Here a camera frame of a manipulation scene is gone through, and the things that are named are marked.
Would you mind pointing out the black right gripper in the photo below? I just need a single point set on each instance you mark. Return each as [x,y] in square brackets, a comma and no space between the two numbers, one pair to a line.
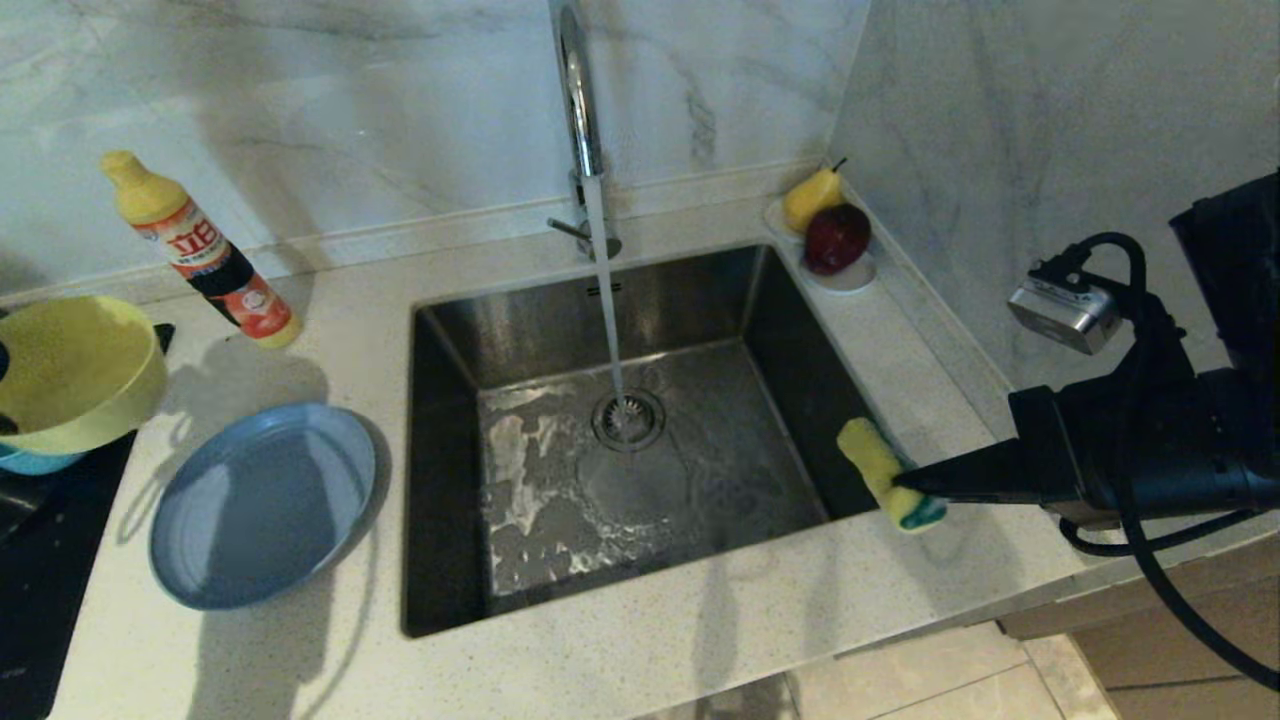
[1160,450]

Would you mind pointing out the green and yellow sponge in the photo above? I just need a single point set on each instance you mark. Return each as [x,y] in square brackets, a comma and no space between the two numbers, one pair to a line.
[870,455]

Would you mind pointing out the grey-blue plate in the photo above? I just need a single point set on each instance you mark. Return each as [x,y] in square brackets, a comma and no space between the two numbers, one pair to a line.
[260,510]

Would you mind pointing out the orange dish soap bottle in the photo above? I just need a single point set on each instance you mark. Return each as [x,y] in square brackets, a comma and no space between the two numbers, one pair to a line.
[205,255]

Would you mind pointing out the yellow bowl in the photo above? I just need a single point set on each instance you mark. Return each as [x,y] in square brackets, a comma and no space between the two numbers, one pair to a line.
[80,370]

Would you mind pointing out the teal bowl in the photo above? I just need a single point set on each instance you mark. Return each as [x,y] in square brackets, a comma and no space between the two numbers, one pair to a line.
[35,463]

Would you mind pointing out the stainless steel sink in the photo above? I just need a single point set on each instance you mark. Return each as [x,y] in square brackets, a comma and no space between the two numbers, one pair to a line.
[700,300]

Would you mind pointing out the metal sink drain strainer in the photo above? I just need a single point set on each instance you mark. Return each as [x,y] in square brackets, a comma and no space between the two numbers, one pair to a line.
[648,428]

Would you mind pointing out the small white dish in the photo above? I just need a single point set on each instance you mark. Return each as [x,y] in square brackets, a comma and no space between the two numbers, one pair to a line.
[850,282]

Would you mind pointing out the red apple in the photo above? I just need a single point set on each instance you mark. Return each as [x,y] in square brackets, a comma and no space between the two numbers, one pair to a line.
[833,240]

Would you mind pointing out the wooden cabinet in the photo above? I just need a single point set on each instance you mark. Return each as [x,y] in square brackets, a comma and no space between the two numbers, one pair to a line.
[1220,640]

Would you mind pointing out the yellow pear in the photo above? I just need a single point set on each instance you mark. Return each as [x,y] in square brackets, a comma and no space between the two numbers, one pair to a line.
[805,203]

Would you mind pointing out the black right wrist motor cylinder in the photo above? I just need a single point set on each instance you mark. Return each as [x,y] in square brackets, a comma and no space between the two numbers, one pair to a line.
[1240,270]

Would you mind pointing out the chrome kitchen faucet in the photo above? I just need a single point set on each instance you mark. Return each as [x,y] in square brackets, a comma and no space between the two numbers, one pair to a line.
[580,110]

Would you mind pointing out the black induction cooktop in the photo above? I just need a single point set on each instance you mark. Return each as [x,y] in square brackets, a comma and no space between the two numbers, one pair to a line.
[50,580]

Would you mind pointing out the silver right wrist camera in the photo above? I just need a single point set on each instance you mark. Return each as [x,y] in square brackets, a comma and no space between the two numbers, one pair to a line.
[1065,312]

